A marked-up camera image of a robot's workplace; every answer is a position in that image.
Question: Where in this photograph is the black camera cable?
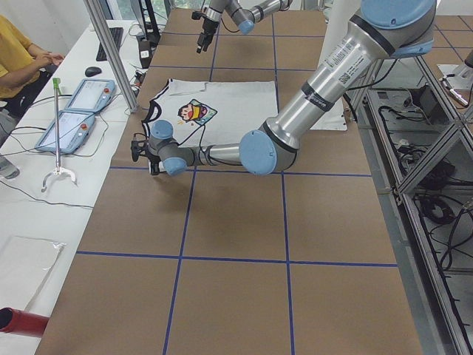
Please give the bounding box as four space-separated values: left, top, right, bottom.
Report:
132 124 208 156

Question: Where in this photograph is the person in yellow shirt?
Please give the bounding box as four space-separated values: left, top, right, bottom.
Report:
1 16 64 120

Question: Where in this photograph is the black keyboard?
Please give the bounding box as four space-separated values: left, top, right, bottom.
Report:
95 26 125 62

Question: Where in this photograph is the black box with label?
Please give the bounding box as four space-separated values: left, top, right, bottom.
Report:
136 35 152 69

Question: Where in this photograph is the clear plastic bag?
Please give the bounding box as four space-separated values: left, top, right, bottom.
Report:
1 236 66 311

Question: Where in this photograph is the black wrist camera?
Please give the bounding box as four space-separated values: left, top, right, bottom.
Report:
130 135 148 162
191 11 204 21

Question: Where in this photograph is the grabber reaching stick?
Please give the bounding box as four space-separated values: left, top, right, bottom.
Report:
41 77 77 192

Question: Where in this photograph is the red cylinder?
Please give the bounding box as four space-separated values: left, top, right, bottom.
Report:
1 308 50 338

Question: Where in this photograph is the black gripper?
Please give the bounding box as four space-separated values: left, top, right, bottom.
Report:
197 16 220 53
149 155 161 175

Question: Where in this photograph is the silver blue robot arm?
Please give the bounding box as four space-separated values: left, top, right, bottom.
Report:
191 0 292 53
145 1 437 176

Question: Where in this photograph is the near blue teach pendant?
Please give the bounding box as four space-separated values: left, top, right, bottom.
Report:
35 110 95 155

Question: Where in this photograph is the blue teach pendant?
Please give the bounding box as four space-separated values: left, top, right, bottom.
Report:
35 110 95 155
65 78 116 113

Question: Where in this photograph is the grey cartoon print t-shirt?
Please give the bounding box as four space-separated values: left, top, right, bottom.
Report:
141 78 279 173

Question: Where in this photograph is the far blue teach pendant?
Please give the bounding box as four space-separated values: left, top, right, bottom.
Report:
65 78 116 113

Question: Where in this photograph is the aluminium frame post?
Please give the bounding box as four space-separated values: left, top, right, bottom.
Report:
84 0 138 113

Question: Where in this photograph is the black computer mouse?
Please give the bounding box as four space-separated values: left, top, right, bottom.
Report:
84 66 102 78

